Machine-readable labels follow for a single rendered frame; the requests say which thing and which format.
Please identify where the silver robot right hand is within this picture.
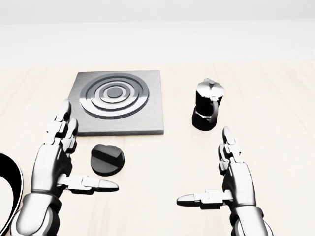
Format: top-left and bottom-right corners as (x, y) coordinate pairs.
(176, 126), (258, 211)

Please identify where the black round pan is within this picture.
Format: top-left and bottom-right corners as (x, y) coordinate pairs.
(0, 152), (25, 236)

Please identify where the round black stove knob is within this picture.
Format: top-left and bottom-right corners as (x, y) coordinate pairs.
(90, 144), (125, 177)

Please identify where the silver robot left hand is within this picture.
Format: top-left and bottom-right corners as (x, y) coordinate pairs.
(31, 99), (120, 198)

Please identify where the black and silver moka pot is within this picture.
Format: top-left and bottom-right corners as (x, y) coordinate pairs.
(191, 78), (225, 131)

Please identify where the grey square stove plate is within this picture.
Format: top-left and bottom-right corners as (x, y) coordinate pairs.
(65, 70), (164, 137)

